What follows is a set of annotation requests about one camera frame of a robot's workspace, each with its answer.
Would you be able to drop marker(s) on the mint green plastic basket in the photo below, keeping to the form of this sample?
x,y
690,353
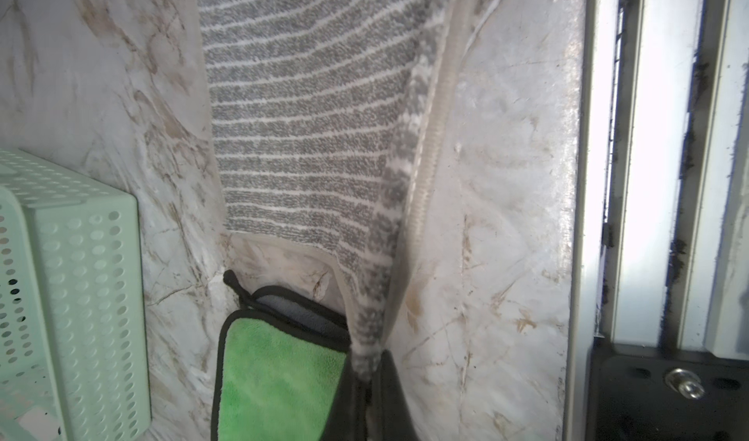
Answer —
x,y
74,360

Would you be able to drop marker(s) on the grey patterned cloth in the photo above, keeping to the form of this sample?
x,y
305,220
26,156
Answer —
x,y
328,118

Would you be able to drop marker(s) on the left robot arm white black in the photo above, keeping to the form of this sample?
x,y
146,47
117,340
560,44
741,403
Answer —
x,y
633,394

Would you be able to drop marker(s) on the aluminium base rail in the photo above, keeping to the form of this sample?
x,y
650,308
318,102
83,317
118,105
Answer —
x,y
660,259

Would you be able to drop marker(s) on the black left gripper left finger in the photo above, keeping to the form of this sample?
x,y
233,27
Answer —
x,y
347,416

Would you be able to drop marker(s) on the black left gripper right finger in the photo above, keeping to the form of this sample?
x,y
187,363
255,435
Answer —
x,y
390,416

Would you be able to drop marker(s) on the green and grey dishcloth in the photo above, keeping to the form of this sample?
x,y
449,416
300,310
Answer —
x,y
280,357

